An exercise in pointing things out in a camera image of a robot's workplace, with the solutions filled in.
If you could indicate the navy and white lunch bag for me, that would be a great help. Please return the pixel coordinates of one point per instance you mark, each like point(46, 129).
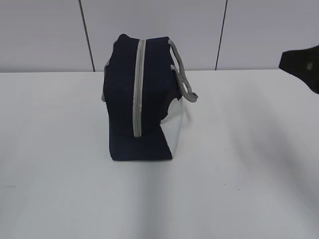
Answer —
point(144, 88)

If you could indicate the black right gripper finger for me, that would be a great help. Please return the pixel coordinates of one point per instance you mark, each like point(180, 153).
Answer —
point(303, 64)

